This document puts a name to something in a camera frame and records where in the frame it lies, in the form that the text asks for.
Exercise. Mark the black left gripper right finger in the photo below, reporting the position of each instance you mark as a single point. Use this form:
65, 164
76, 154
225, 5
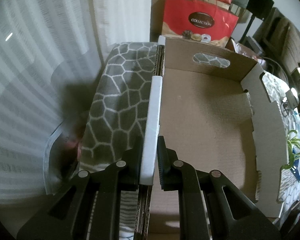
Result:
210, 205

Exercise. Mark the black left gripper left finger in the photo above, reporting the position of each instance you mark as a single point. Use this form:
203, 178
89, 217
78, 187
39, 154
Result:
88, 206

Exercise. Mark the cardboard box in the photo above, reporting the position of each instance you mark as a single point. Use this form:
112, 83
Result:
212, 108

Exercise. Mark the grey white patterned blanket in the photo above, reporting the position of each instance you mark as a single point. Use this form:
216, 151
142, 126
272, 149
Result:
117, 116

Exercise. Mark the white striped curtain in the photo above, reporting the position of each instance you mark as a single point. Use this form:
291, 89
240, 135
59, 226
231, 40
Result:
52, 53

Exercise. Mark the red collection gift bag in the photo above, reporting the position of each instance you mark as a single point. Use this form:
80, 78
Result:
198, 21

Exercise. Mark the black speaker on stand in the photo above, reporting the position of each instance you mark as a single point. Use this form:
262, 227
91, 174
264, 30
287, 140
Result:
259, 9

